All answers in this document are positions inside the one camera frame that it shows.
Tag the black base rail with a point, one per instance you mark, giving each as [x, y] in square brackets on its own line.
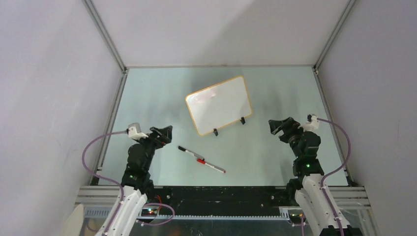
[226, 201]

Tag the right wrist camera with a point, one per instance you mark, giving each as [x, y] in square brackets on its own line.
[312, 123]

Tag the red whiteboard marker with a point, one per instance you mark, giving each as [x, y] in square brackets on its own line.
[202, 161]

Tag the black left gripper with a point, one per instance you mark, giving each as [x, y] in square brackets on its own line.
[160, 141]

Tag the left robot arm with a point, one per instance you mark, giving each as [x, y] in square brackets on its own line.
[135, 185]

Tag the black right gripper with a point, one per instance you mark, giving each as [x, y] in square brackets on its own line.
[275, 125]

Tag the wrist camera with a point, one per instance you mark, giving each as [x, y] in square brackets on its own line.
[312, 123]
[134, 132]

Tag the white whiteboard yellow frame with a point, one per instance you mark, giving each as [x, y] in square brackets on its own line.
[219, 105]

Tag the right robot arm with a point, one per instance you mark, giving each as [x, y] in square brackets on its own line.
[308, 188]

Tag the black whiteboard marker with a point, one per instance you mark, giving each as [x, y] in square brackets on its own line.
[191, 153]

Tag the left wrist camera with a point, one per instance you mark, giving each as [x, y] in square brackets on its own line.
[134, 132]

